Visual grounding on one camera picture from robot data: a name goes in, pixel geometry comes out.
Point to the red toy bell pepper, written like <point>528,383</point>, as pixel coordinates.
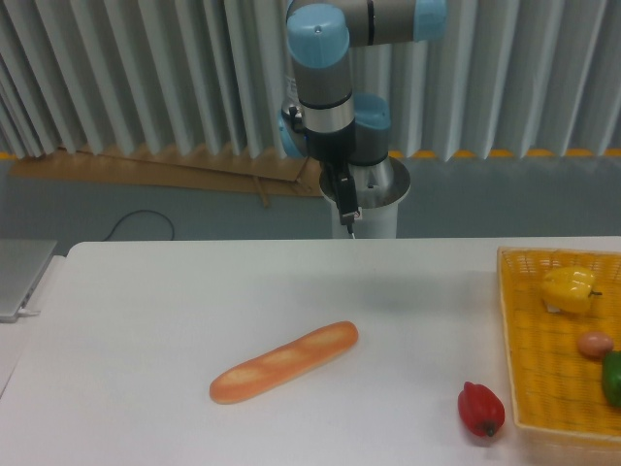
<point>481,411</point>

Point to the silver laptop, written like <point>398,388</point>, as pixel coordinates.
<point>23,263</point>

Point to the green toy bell pepper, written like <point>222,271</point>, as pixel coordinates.
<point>611,378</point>

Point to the yellow toy bell pepper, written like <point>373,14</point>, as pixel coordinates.
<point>569,289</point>

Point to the brown cardboard sheet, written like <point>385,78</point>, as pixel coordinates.
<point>267,175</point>

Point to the brown toy egg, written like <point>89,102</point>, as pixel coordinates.
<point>595,344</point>

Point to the toy baguette bread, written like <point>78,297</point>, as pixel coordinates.
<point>283,364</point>

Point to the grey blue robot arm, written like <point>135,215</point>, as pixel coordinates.
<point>319,37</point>

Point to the grey pleated curtain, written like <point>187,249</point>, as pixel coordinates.
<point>505,75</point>

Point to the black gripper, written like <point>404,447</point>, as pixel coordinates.
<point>335,148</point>

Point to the yellow woven basket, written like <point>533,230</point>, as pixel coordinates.
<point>556,391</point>

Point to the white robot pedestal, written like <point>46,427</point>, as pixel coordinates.
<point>375,223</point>

